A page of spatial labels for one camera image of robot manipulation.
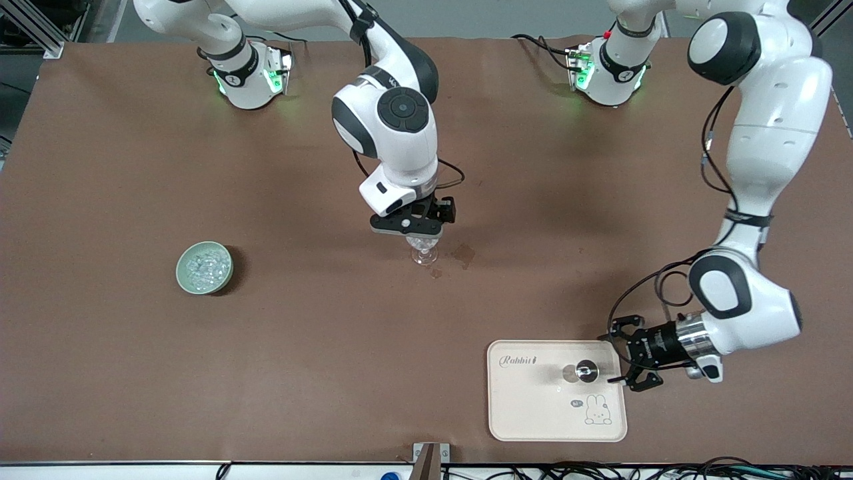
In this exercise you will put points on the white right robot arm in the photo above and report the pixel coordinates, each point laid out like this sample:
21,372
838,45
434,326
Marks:
406,153

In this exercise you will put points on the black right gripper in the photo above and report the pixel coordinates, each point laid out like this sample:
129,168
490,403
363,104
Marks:
444,209

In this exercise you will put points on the pile of clear ice cubes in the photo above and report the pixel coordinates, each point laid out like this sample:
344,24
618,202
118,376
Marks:
206,268

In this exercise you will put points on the aluminium frame profile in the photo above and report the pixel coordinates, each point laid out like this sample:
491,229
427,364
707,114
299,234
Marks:
50,43
826,20

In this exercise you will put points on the blue cap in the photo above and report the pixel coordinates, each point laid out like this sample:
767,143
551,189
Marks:
390,476

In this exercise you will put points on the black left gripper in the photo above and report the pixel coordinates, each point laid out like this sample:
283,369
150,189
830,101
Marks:
656,346

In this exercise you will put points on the pale green ceramic bowl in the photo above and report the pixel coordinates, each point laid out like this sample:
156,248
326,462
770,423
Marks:
181,273

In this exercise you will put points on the shiny steel jigger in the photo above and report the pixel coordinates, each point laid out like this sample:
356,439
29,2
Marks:
586,372

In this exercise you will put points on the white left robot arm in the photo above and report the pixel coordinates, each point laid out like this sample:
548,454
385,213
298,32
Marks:
773,133

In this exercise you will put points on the grey metal table bracket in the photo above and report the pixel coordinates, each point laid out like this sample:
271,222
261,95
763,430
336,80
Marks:
445,453

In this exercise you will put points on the clear wine glass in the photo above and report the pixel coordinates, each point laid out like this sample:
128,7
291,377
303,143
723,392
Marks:
424,253

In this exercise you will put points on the cream rabbit print tray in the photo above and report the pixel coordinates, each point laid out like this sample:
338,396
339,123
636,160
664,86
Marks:
533,406

